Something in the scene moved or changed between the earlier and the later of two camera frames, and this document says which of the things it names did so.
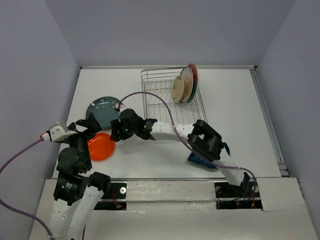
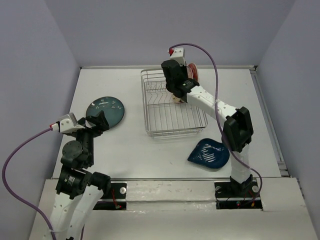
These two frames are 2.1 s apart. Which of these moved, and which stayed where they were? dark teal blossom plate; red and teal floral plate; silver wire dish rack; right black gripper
Moved: right black gripper
Stayed: silver wire dish rack; dark teal blossom plate; red and teal floral plate
